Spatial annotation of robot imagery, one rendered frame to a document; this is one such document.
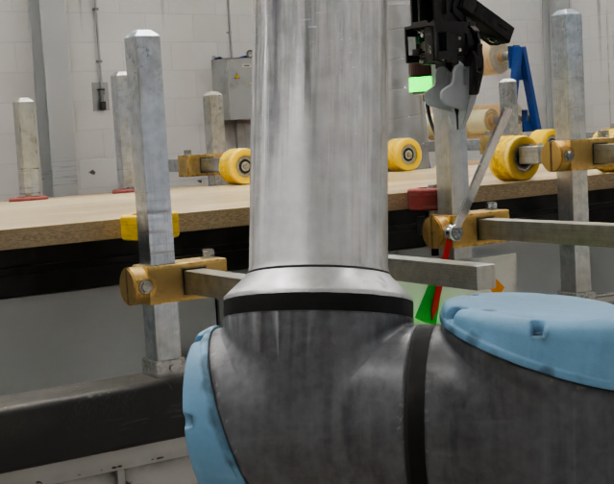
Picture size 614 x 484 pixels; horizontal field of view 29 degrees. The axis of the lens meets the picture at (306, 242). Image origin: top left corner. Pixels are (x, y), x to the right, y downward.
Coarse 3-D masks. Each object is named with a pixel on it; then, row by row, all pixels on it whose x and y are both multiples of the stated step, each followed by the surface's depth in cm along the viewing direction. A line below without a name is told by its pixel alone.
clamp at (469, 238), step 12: (432, 216) 181; (444, 216) 182; (468, 216) 182; (480, 216) 183; (492, 216) 185; (504, 216) 186; (432, 228) 181; (444, 228) 180; (468, 228) 182; (432, 240) 182; (444, 240) 180; (468, 240) 182; (480, 240) 184; (492, 240) 185
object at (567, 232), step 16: (480, 224) 183; (496, 224) 180; (512, 224) 177; (528, 224) 174; (544, 224) 171; (560, 224) 168; (576, 224) 166; (592, 224) 164; (608, 224) 162; (512, 240) 177; (528, 240) 174; (544, 240) 171; (560, 240) 168; (576, 240) 166; (592, 240) 163; (608, 240) 161
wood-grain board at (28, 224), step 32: (192, 192) 240; (224, 192) 233; (480, 192) 205; (512, 192) 209; (544, 192) 213; (0, 224) 172; (32, 224) 168; (64, 224) 165; (96, 224) 168; (192, 224) 176; (224, 224) 179
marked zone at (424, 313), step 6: (432, 288) 179; (426, 294) 178; (432, 294) 179; (426, 300) 178; (432, 300) 179; (420, 306) 178; (426, 306) 178; (438, 306) 180; (420, 312) 178; (426, 312) 179; (420, 318) 178; (426, 318) 179
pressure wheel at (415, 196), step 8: (432, 184) 193; (408, 192) 193; (416, 192) 191; (424, 192) 190; (432, 192) 190; (408, 200) 193; (416, 200) 191; (424, 200) 191; (432, 200) 190; (408, 208) 194; (416, 208) 192; (424, 208) 191; (432, 208) 190
